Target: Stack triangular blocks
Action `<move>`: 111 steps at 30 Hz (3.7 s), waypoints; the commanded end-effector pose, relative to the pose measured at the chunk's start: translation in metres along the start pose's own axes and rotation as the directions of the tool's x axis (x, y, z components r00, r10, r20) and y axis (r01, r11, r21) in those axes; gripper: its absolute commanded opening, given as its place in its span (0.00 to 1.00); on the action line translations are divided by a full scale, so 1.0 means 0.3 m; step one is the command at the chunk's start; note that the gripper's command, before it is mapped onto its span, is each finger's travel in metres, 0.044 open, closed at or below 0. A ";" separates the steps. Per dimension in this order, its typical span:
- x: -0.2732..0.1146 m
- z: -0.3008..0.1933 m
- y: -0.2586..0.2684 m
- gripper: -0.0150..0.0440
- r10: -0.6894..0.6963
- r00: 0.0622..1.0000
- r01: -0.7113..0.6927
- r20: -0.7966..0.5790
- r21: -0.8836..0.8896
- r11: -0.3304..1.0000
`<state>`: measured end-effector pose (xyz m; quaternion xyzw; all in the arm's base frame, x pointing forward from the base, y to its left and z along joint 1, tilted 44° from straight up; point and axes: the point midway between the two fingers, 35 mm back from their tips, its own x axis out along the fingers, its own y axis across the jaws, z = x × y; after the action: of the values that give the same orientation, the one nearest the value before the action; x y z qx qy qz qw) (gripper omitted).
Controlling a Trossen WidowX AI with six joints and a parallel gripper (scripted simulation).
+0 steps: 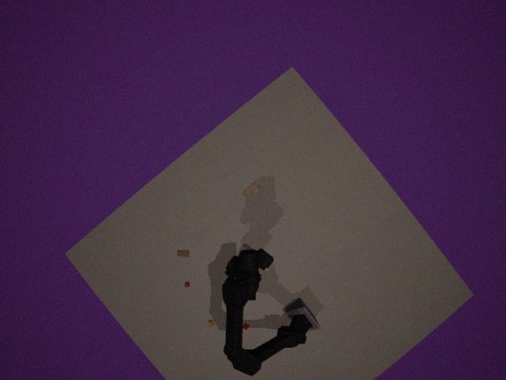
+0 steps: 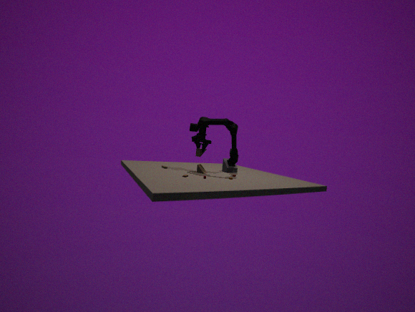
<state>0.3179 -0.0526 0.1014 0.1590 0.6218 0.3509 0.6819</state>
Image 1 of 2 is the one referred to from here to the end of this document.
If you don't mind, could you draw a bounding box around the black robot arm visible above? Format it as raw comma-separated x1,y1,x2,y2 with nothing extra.
222,250,313,377

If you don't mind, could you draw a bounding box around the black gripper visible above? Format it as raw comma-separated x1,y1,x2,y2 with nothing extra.
255,249,274,282

